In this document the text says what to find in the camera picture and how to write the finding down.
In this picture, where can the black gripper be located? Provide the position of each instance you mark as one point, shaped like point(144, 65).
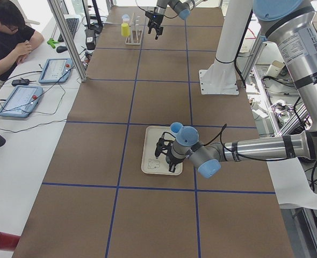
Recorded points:
point(153, 21)
point(174, 160)

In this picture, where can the yellow plastic cup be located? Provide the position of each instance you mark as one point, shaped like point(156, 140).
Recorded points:
point(125, 30)

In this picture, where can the blue plastic cup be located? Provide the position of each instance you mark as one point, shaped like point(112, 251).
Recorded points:
point(175, 127)
point(125, 18)

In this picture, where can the white plastic tray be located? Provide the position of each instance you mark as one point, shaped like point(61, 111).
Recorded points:
point(150, 164)

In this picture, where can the black keyboard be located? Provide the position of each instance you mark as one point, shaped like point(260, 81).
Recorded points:
point(72, 24)

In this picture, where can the black computer mouse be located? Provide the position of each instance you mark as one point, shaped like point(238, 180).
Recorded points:
point(61, 49)

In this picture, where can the green plastic tool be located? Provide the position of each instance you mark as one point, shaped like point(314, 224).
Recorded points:
point(52, 42)

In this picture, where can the blue teach pendant far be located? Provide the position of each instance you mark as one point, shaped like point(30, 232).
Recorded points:
point(56, 70)

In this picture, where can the blue teach pendant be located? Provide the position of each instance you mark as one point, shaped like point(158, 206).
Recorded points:
point(21, 102)
point(56, 70)

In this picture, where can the white paper sheet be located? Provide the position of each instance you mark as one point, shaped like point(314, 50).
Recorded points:
point(291, 185)

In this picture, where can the black handheld remote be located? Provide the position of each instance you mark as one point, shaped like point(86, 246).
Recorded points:
point(20, 82)

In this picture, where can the seated person black shirt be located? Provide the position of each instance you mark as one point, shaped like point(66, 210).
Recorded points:
point(17, 40)

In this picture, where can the blue teach pendant near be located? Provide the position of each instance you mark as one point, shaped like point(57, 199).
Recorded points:
point(21, 102)

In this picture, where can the red cylinder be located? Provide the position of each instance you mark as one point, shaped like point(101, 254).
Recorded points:
point(8, 242)

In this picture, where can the white wire cup rack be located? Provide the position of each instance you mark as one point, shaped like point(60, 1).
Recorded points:
point(135, 38)

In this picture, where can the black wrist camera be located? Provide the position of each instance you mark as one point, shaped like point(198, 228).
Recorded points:
point(163, 145)

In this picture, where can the aluminium frame post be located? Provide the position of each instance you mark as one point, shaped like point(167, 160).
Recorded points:
point(68, 38)

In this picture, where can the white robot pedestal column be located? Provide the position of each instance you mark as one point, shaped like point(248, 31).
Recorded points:
point(220, 77)

